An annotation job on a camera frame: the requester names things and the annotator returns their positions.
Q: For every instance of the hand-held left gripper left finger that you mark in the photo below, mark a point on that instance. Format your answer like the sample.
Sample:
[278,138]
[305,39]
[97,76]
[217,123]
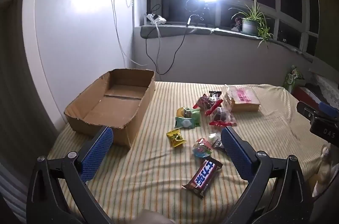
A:
[96,152]

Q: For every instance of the striped bedsheet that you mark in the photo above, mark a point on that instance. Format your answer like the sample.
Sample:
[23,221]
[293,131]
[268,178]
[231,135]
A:
[148,176]

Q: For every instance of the person's right hand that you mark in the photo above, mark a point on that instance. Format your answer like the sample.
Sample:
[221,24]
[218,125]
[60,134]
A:
[325,171]

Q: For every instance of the red box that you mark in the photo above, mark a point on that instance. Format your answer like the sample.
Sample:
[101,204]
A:
[304,93]

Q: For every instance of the clear cracker bag pink print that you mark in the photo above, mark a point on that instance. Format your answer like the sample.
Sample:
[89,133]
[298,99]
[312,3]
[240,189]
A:
[241,100]

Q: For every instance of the small figurine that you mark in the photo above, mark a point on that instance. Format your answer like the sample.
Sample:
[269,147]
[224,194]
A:
[237,22]

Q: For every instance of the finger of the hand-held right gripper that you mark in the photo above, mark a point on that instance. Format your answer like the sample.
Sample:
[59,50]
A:
[308,110]
[329,108]

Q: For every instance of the clear packet of dark dates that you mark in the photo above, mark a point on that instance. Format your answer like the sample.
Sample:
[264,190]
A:
[222,118]

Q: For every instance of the white lace cloth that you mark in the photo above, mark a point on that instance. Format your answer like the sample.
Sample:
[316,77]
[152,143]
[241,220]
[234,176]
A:
[327,89]

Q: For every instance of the colourful round candy packet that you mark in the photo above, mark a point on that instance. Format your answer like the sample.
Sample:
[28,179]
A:
[201,149]

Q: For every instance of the grey sill cushion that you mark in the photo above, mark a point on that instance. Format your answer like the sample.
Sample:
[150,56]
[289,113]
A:
[172,31]
[251,37]

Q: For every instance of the clear packet with red strip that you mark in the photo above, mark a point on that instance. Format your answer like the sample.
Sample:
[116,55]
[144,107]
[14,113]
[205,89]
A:
[214,107]

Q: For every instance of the potted spider plant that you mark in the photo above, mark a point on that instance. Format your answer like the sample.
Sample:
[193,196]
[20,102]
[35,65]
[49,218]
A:
[251,22]

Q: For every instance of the white power strip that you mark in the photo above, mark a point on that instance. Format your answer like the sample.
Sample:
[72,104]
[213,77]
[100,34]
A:
[156,19]

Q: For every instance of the brown chocolate bar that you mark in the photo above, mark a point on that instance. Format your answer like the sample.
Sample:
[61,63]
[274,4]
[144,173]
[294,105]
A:
[203,175]

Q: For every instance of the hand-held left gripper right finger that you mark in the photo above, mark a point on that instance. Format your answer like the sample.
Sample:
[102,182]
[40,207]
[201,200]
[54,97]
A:
[235,152]

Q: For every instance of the cardboard box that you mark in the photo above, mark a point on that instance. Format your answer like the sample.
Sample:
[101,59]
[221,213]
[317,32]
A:
[116,104]

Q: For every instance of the yellow candy packet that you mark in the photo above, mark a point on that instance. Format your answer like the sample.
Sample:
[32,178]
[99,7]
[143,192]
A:
[175,138]

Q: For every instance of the green snack packet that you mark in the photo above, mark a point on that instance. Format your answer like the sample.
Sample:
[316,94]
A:
[192,114]

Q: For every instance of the black snack packet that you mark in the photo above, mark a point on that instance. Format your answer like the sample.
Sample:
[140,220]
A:
[215,94]

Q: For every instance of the green toy figure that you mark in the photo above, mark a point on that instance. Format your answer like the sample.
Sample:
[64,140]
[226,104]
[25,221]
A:
[293,78]

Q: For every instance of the clear red-edged date packet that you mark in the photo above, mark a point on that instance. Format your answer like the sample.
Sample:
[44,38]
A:
[204,102]

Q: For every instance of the yellow jelly cup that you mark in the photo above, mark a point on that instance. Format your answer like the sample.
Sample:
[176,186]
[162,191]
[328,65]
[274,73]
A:
[181,112]

